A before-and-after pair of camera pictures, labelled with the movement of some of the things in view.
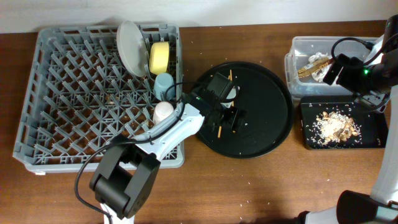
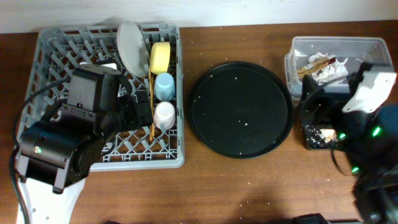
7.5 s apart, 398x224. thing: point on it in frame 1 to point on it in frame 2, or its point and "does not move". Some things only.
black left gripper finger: (234, 127) to (145, 115)
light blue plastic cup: (164, 86) does not move
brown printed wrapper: (317, 65) does not move
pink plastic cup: (162, 109) does not move
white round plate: (133, 47) does not move
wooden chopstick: (219, 132) to (152, 130)
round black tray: (265, 95) does not move
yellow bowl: (159, 57) does not move
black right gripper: (345, 77) to (334, 101)
